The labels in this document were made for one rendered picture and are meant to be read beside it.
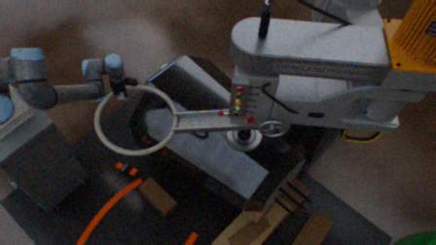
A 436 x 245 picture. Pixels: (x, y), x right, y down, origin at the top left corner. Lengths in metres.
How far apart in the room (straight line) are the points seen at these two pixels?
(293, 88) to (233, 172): 0.73
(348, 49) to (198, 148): 1.17
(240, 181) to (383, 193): 1.43
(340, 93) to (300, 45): 0.34
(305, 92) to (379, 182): 1.69
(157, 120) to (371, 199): 1.81
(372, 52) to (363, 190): 1.80
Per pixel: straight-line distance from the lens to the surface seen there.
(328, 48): 1.65
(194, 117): 2.28
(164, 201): 2.89
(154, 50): 3.88
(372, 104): 1.99
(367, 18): 2.19
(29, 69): 1.68
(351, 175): 3.33
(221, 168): 2.36
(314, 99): 1.85
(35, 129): 2.53
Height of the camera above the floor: 2.85
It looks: 58 degrees down
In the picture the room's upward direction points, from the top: 4 degrees clockwise
